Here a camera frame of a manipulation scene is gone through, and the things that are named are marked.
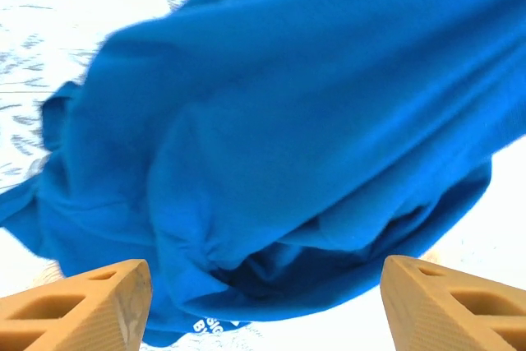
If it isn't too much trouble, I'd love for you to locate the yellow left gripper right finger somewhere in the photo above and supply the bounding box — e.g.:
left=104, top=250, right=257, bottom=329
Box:
left=381, top=255, right=526, bottom=351

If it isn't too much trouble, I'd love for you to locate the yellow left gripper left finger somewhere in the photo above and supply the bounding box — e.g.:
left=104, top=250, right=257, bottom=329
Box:
left=0, top=259, right=153, bottom=351

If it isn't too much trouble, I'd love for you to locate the blue t-shirt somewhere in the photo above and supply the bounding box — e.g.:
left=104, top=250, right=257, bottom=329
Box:
left=0, top=0, right=526, bottom=348

